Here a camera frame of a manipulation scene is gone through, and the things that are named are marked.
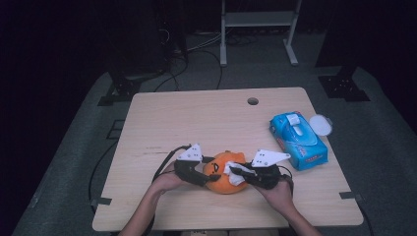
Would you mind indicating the person's right hand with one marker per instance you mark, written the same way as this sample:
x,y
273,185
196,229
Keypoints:
x,y
278,195

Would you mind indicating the white oval pack lid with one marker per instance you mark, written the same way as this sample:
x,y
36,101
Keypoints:
x,y
320,125

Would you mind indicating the black stand base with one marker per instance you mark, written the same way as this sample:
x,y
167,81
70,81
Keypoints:
x,y
344,87
124,89

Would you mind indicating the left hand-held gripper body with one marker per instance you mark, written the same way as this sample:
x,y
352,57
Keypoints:
x,y
190,170

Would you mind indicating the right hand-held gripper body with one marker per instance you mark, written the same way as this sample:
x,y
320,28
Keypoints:
x,y
267,175

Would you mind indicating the white wet wipe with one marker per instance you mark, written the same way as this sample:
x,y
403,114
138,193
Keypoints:
x,y
234,178

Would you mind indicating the orange plush toy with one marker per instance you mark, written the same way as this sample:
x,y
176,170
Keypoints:
x,y
216,187

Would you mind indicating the white metal stand frame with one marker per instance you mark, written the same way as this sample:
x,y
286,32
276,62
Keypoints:
x,y
259,19

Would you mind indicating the blue wet wipe pack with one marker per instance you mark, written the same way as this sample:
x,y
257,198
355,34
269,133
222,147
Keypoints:
x,y
305,150

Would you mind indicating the grey tape strip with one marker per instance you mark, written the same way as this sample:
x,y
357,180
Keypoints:
x,y
101,201
350,195

